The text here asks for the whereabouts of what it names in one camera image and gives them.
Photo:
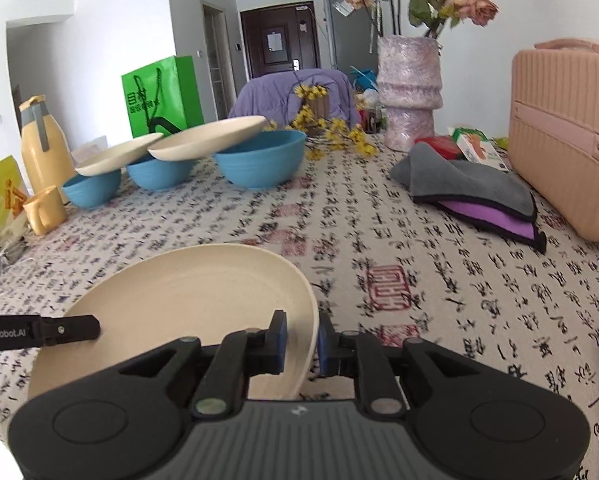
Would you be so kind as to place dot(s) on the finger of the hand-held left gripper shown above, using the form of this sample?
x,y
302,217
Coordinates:
x,y
69,330

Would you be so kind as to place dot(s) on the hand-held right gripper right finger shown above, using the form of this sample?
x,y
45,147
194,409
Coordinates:
x,y
323,347

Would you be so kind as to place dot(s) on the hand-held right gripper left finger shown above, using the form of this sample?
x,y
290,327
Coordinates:
x,y
278,345

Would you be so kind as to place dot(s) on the blue bowl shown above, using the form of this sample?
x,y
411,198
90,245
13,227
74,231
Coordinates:
x,y
157,175
259,160
92,192

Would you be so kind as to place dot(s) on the printed tablecloth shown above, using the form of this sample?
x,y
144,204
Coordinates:
x,y
379,240

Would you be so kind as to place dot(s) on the yellow mug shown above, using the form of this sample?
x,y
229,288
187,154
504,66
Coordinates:
x,y
49,207

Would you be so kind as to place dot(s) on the yellow thermos jug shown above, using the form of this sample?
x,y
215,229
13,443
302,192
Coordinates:
x,y
44,160

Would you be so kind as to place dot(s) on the grey cloth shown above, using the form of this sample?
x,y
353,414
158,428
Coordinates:
x,y
449,175

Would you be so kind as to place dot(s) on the yellow flower branch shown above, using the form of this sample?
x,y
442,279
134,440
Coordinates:
x,y
339,132

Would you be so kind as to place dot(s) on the purple cloth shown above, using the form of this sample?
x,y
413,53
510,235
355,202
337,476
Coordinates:
x,y
504,225

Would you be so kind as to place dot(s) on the red box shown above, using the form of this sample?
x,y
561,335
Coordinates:
x,y
442,146

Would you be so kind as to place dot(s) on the wooden chair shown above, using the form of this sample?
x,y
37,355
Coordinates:
x,y
319,107

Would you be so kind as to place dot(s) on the purple jacket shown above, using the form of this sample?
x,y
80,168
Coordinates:
x,y
274,95

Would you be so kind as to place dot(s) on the green white box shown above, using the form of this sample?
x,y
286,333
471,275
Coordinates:
x,y
477,147

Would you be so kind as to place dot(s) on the green paper bag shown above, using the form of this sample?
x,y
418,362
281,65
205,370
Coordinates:
x,y
169,95

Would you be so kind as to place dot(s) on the pink vase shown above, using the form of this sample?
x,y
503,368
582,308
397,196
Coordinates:
x,y
409,95

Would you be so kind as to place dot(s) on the grey interior door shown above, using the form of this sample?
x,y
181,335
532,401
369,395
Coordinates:
x,y
214,60

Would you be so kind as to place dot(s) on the pink suitcase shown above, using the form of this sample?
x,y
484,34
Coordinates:
x,y
564,160

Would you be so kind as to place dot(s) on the dark brown door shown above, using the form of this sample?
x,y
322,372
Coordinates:
x,y
279,35

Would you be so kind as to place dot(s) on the grey fridge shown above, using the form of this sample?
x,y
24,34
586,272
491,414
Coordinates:
x,y
349,35

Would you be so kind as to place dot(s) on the dried roses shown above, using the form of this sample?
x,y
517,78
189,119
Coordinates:
x,y
474,7

